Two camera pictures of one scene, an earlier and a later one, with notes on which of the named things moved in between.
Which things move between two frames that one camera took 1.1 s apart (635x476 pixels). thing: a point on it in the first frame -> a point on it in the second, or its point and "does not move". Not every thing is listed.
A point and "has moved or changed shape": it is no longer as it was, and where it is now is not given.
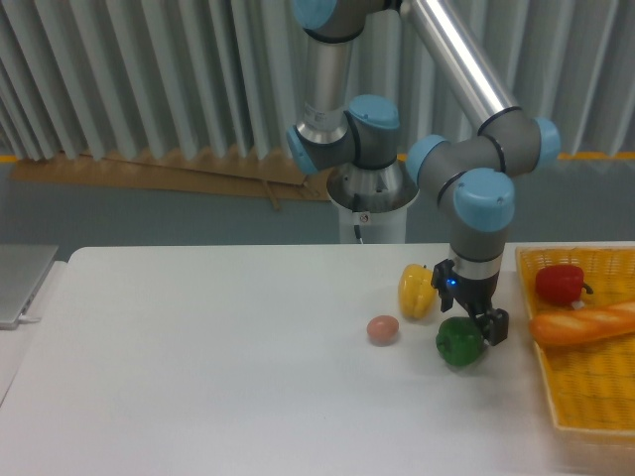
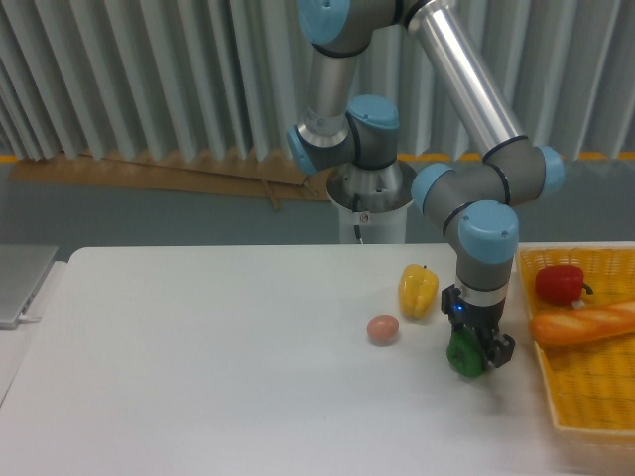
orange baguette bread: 571,327 does not move
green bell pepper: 459,340 has moved or changed shape
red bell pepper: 562,285 does not move
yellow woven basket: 591,382 does not move
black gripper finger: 494,325 -> 501,351
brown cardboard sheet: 277,176 does not move
